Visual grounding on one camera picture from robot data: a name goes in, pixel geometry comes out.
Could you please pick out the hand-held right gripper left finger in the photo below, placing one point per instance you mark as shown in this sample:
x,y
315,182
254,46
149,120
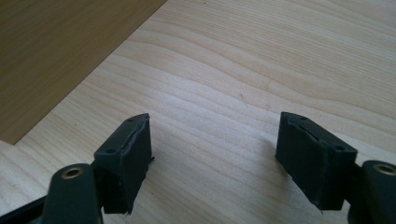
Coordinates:
x,y
124,168

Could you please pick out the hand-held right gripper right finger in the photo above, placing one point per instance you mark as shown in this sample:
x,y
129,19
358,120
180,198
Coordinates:
x,y
311,161

